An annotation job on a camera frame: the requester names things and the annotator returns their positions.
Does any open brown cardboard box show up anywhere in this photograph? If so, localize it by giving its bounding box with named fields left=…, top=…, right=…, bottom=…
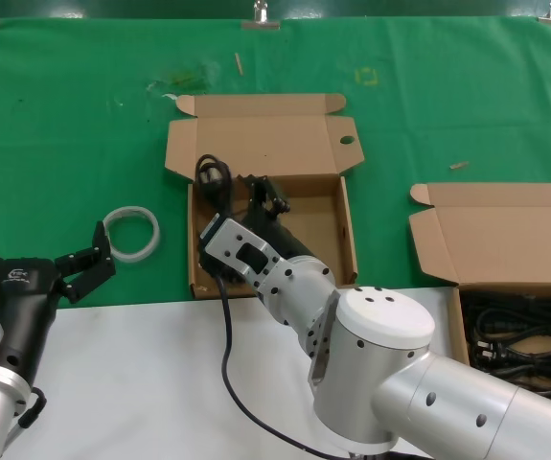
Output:
left=407, top=182, right=551, bottom=384
left=164, top=93, right=365, bottom=301

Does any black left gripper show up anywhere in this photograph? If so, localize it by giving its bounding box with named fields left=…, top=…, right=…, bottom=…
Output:
left=0, top=219, right=117, bottom=384

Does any green table cloth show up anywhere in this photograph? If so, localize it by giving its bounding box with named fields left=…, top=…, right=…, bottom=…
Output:
left=0, top=16, right=551, bottom=317

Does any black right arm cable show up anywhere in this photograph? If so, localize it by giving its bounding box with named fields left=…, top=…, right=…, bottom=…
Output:
left=215, top=272, right=353, bottom=460

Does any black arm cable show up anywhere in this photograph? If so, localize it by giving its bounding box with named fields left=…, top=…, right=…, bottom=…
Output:
left=13, top=385, right=47, bottom=432
left=215, top=272, right=353, bottom=460

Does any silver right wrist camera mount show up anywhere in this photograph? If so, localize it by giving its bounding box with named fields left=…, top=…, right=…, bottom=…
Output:
left=196, top=214, right=284, bottom=303

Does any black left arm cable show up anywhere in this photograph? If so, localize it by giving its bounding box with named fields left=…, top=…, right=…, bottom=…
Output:
left=13, top=385, right=47, bottom=432

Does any white tape roll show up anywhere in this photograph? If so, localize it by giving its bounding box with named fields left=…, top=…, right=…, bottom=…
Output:
left=102, top=204, right=162, bottom=264

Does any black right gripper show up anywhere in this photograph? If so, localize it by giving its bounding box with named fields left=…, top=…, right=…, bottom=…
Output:
left=241, top=174, right=315, bottom=263

